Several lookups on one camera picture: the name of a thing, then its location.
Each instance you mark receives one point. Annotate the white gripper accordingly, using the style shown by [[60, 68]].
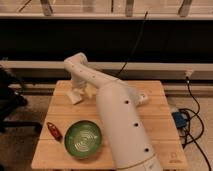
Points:
[[81, 87]]

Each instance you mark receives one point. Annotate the white sponge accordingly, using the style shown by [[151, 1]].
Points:
[[75, 99]]

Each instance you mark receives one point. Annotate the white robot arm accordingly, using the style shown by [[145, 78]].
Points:
[[117, 104]]

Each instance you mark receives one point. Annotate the green ceramic bowl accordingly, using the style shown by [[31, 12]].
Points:
[[83, 139]]

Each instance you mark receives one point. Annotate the red chili pepper toy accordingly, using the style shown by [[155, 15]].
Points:
[[54, 131]]

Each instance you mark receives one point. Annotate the white plastic bottle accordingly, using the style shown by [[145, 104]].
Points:
[[143, 98]]

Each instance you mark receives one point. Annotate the black office chair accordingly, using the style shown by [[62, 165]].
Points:
[[10, 100]]

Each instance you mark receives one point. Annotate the blue connector box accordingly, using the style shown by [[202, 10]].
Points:
[[179, 120]]

